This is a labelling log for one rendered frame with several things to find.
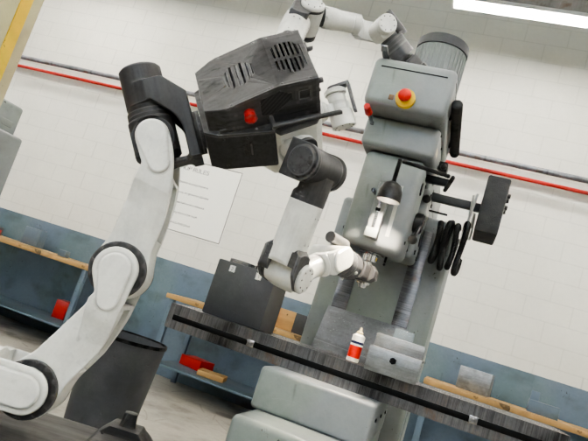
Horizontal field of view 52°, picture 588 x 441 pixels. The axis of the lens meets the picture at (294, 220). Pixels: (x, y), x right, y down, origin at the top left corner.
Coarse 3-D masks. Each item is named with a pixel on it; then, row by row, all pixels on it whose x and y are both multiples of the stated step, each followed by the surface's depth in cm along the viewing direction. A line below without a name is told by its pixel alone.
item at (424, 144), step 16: (368, 128) 194; (384, 128) 193; (400, 128) 191; (416, 128) 190; (368, 144) 194; (384, 144) 191; (400, 144) 190; (416, 144) 189; (432, 144) 188; (416, 160) 194; (432, 160) 190
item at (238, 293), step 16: (224, 272) 200; (240, 272) 198; (256, 272) 196; (224, 288) 199; (240, 288) 197; (256, 288) 195; (272, 288) 193; (208, 304) 199; (224, 304) 197; (240, 304) 195; (256, 304) 193; (272, 304) 196; (240, 320) 194; (256, 320) 192; (272, 320) 199
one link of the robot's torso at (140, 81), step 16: (144, 64) 157; (128, 80) 157; (144, 80) 156; (160, 80) 156; (128, 96) 157; (144, 96) 155; (160, 96) 155; (176, 96) 156; (128, 112) 159; (176, 112) 155; (192, 112) 159; (192, 128) 155; (192, 144) 154; (176, 160) 157; (192, 160) 159
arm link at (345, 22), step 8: (328, 8) 196; (336, 8) 198; (312, 16) 190; (320, 16) 192; (328, 16) 195; (336, 16) 196; (344, 16) 197; (352, 16) 198; (312, 24) 193; (320, 24) 197; (328, 24) 197; (336, 24) 197; (344, 24) 198; (352, 24) 198; (312, 32) 196; (304, 40) 197
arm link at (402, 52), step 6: (402, 42) 200; (408, 42) 202; (396, 48) 200; (402, 48) 200; (408, 48) 201; (390, 54) 202; (396, 54) 201; (402, 54) 200; (408, 54) 202; (414, 54) 201; (402, 60) 203; (408, 60) 200; (414, 60) 201; (420, 60) 202
